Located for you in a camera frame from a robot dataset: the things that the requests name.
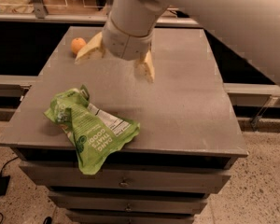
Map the black power adapter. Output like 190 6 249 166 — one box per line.
0 175 10 196

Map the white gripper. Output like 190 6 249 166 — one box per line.
75 16 155 83

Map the orange fruit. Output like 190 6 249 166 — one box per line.
71 37 86 55

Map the black floor cable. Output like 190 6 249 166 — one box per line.
0 156 20 179

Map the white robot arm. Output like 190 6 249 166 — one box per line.
76 0 280 86

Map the grey drawer cabinet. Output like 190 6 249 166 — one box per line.
0 27 247 224

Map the green rice chip bag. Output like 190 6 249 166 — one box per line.
44 85 140 175

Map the metal railing frame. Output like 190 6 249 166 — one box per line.
0 0 203 30

